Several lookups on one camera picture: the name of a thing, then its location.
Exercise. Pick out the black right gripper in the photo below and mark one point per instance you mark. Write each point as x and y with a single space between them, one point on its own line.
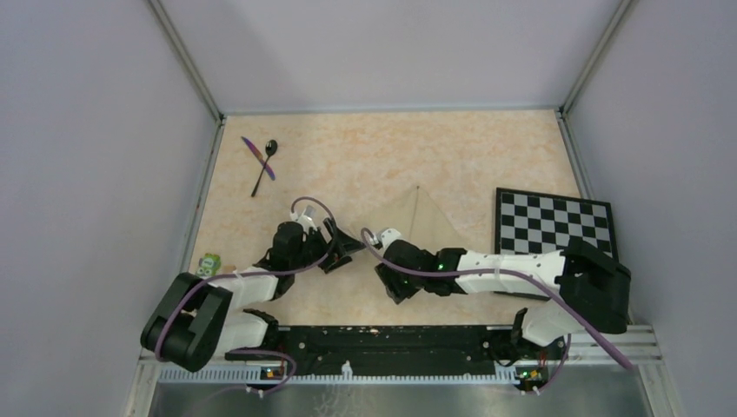
395 287

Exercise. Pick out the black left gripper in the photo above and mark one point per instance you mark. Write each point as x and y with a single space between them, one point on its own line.
348 242

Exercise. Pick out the cream cloth napkin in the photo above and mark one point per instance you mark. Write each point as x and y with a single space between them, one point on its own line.
416 216

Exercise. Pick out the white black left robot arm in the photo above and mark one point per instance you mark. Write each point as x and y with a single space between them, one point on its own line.
199 318

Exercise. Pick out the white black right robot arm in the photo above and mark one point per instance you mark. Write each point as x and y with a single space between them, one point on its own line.
584 288

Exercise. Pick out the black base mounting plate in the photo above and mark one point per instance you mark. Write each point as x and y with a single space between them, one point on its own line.
401 350

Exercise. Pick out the black spoon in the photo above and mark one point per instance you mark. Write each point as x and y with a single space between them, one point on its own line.
271 148

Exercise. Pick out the green white small package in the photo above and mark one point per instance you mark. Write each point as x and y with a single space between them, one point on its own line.
208 265

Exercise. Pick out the iridescent purple knife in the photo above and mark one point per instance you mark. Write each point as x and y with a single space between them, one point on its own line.
260 156

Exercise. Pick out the black white checkerboard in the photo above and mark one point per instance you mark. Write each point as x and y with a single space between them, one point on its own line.
529 223

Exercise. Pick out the aluminium front rail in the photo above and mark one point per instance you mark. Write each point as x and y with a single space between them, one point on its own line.
579 349

